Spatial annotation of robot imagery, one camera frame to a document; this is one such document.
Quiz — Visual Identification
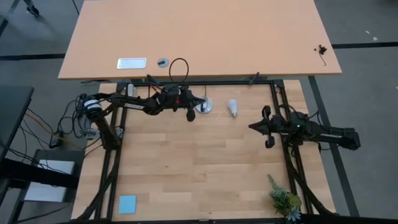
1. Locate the yellow floor cable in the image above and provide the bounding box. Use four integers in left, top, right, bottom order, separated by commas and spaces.
24, 111, 85, 151

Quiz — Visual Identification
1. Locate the green artificial plant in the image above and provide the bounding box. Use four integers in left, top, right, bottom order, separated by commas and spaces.
267, 174, 303, 222

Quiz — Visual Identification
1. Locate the light wooden desk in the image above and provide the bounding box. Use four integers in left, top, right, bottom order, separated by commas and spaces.
58, 0, 343, 81

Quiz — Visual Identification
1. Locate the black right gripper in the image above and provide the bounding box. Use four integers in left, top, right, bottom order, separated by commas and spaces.
248, 105, 292, 149

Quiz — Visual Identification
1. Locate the white lightbulb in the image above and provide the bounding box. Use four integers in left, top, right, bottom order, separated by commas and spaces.
227, 98, 239, 119

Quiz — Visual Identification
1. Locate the blue sticky note pad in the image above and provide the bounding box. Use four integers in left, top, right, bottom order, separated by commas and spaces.
118, 195, 137, 215

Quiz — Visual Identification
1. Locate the black aluminium table frame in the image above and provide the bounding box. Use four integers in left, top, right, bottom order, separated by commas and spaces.
73, 79, 341, 224

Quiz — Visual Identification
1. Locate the black cable connector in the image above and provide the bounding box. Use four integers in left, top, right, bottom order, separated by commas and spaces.
146, 73, 160, 86

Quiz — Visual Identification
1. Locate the chrome lamp socket base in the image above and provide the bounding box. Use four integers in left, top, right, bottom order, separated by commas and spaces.
195, 96, 214, 114

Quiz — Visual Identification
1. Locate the black side desk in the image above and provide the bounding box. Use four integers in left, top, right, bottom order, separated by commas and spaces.
0, 85, 35, 162

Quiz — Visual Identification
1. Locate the black camera cable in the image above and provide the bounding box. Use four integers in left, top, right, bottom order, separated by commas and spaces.
169, 57, 190, 91

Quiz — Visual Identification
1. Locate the grey clamp bracket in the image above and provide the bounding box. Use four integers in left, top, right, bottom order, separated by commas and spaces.
80, 128, 100, 140

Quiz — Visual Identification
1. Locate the white flat box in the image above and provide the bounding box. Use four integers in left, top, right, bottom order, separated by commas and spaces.
24, 159, 76, 203

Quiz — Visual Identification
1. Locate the small black tool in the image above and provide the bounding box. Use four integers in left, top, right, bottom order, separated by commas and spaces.
313, 44, 328, 67

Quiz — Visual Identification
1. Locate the black metal crossbar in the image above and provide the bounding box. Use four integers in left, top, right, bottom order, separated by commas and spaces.
0, 157, 80, 190

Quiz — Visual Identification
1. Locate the white rectangular label plate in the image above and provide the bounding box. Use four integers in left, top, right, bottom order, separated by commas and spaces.
116, 57, 147, 70

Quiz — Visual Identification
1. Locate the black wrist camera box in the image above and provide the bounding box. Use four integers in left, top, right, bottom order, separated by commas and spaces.
167, 86, 183, 98
290, 111, 307, 125

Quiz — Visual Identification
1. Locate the black power adapter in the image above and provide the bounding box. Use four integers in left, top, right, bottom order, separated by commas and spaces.
49, 130, 65, 149

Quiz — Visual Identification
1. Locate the person's foot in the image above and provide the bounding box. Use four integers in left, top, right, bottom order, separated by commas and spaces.
23, 0, 40, 16

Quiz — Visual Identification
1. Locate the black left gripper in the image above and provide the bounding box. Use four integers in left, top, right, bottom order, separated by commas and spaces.
161, 87, 205, 123

